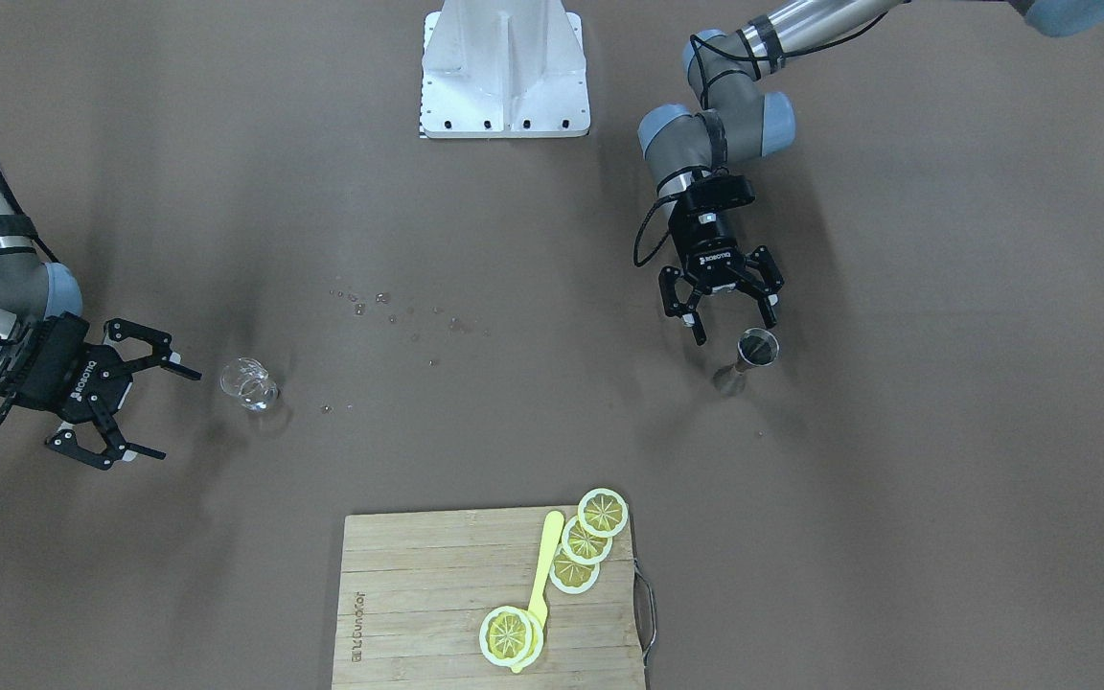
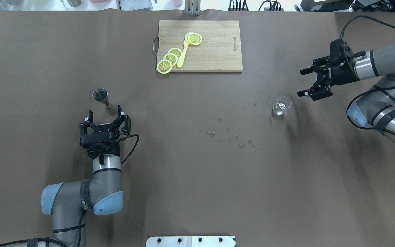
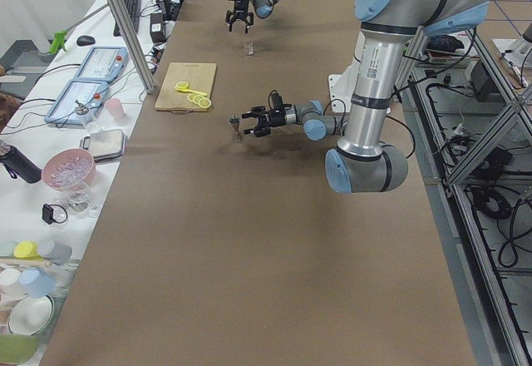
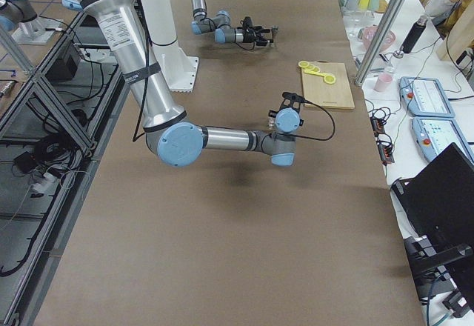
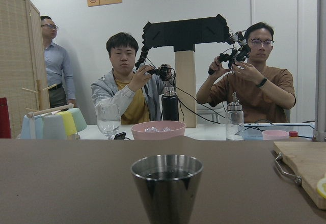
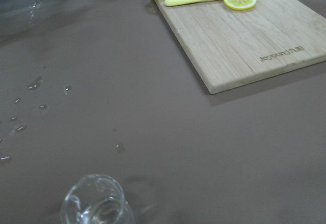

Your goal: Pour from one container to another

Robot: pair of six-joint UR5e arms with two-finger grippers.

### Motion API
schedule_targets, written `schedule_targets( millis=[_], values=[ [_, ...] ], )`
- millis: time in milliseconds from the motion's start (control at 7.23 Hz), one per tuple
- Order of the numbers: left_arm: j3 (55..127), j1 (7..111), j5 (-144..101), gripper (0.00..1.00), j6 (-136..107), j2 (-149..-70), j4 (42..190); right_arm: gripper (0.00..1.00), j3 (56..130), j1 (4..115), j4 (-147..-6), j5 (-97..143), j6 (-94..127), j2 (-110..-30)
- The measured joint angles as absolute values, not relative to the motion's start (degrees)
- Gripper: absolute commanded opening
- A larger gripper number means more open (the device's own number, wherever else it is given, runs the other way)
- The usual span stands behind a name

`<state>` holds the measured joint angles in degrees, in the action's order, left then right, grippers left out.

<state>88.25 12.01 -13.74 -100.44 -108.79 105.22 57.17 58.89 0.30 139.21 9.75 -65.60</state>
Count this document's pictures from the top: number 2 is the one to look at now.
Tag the wooden cutting board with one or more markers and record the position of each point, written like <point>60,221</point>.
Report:
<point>220,50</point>

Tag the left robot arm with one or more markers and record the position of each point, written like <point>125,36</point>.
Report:
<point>68,202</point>

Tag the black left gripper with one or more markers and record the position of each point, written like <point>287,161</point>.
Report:
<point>105,149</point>

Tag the small clear glass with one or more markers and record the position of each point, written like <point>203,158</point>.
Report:
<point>282,104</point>

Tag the yellow plastic knife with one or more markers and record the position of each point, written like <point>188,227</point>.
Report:
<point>184,50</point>

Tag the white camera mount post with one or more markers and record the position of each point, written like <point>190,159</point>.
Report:
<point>191,241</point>

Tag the metal tray scale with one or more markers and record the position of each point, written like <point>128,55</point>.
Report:
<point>135,5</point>

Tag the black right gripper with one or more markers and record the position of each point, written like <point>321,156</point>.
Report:
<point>342,73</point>

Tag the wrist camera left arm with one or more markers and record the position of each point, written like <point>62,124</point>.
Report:
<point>88,140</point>

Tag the steel jigger measuring cup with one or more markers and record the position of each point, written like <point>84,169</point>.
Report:
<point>101,96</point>

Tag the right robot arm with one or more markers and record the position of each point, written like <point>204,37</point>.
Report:
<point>371,110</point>

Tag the lemon slice on knife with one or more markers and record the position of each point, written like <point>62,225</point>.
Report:
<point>193,38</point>

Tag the aluminium frame post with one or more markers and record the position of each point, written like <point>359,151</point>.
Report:
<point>192,7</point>

